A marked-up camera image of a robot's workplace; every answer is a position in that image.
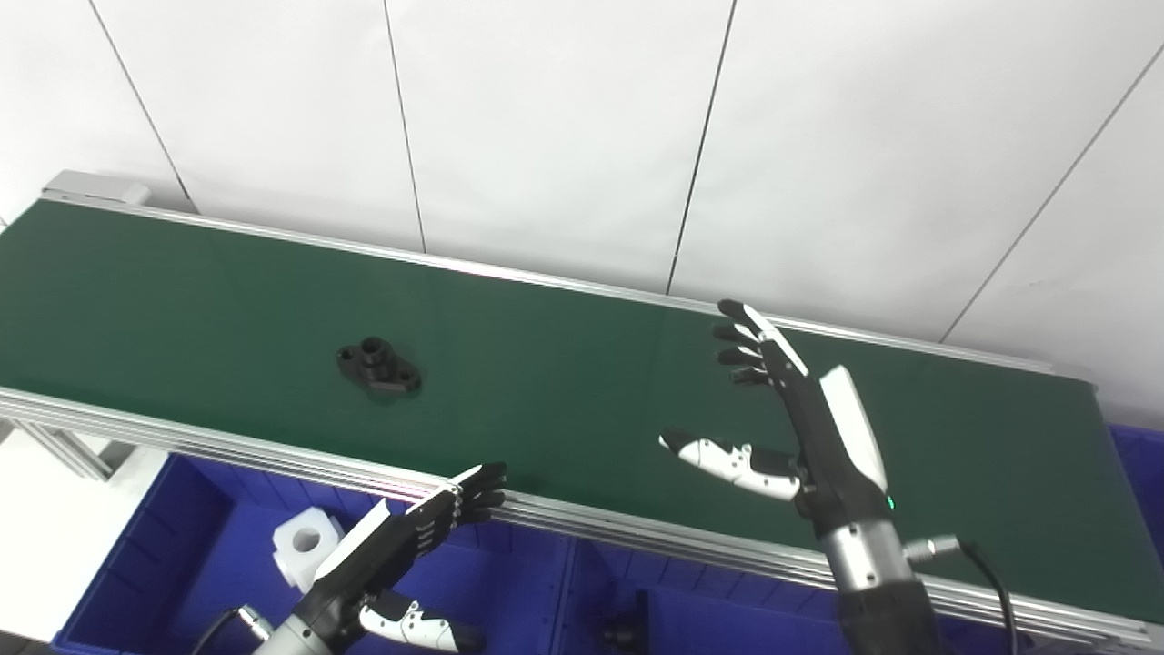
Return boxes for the black bracket part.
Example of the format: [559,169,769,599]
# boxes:
[600,589,652,655]

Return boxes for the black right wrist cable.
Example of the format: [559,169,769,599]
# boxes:
[900,535,1019,655]

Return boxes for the white board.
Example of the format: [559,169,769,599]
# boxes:
[0,423,169,642]

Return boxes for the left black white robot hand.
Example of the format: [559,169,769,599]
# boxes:
[291,462,508,654]

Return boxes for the green conveyor belt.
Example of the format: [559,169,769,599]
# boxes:
[0,200,1164,624]
[0,171,1164,655]

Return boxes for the large blue plastic bin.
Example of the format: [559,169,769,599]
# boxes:
[1105,421,1164,497]

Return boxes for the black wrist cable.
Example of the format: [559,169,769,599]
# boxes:
[900,535,1019,655]
[186,605,274,655]

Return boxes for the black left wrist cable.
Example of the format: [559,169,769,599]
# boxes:
[186,605,274,655]

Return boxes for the black flanged part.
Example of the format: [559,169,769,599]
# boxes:
[336,337,424,398]

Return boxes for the white block part with hole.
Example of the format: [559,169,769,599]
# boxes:
[271,507,346,592]

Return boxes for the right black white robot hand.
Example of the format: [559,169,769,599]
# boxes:
[659,299,897,542]

